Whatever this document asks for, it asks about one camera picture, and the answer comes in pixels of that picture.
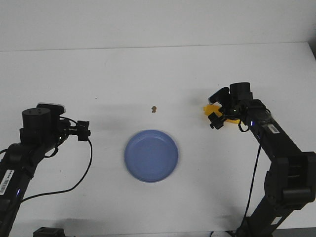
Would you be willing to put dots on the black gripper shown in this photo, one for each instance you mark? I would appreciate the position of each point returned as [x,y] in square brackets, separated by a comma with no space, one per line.
[78,128]
[230,110]

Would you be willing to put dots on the yellow corn cob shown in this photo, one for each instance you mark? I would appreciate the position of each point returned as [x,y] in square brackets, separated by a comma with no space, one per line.
[209,109]

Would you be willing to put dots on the blue round plate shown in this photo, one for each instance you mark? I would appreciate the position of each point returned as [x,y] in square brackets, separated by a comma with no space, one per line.
[151,156]

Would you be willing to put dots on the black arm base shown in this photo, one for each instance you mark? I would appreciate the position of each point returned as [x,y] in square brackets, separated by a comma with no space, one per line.
[49,232]

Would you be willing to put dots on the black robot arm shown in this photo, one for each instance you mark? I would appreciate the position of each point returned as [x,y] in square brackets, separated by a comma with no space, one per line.
[44,130]
[290,183]

